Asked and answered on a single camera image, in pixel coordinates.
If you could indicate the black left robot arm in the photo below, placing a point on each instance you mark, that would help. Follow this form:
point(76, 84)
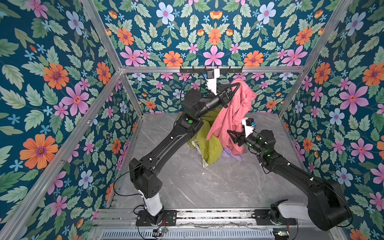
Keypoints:
point(144, 172)

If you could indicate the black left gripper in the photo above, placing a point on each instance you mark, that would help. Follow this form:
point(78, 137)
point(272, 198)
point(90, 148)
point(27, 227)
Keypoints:
point(225, 95)

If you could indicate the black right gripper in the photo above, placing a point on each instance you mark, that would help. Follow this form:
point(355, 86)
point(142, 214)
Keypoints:
point(237, 141)

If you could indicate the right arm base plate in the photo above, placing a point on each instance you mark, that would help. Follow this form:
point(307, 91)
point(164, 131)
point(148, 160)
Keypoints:
point(266, 217)

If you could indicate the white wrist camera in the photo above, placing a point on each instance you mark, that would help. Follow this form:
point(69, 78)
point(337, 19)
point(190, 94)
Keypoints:
point(211, 80)
point(248, 126)

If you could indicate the pink cloth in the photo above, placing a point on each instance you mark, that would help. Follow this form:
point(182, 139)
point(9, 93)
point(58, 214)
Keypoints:
point(230, 118)

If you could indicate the black hook rail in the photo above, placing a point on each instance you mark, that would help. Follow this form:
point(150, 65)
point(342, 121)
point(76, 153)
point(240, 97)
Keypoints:
point(222, 70)

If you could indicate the purple cloth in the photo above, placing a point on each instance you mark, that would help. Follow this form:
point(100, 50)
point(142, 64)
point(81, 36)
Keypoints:
point(227, 153)

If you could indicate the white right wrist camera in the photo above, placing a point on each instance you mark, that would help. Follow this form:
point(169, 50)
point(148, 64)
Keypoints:
point(248, 126)

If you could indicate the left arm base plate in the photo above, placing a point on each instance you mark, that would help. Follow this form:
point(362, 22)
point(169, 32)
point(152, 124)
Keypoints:
point(164, 217)

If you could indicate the white vent grille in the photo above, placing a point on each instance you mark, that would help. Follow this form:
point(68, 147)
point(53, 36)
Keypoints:
point(188, 234)

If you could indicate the aluminium enclosure frame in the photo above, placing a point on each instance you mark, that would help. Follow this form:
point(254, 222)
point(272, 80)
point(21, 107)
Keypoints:
point(75, 80)

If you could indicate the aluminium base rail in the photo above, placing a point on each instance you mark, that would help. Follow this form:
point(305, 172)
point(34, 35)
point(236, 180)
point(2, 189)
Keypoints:
point(198, 217)

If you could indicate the green zip jacket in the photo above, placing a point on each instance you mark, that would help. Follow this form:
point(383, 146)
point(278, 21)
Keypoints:
point(209, 150)

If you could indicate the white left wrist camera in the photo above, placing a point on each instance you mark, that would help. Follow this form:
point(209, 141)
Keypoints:
point(211, 80)

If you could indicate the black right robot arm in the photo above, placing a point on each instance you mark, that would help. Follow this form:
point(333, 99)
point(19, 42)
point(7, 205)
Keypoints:
point(326, 207)

